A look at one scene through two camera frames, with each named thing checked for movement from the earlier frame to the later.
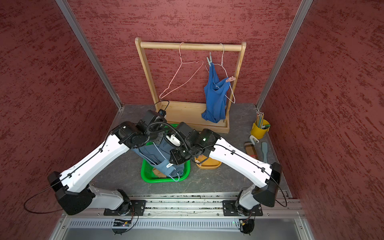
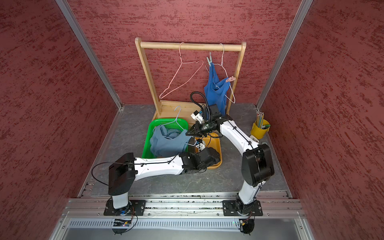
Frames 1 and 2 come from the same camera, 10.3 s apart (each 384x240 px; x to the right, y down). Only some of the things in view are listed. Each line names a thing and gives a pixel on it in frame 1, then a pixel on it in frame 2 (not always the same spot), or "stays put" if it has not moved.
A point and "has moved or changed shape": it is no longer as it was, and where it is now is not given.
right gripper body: [181, 153] -> [207, 127]
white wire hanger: [227, 75] stays put
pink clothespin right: [230, 79] stays put
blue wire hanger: [149, 159] -> [190, 144]
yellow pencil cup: [260, 127] stays put
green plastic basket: [148, 176] -> [182, 124]
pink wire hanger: [179, 67] stays put
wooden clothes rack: [192, 114] stays put
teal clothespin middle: [209, 61] stays put
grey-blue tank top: [159, 154] has moved or changed shape
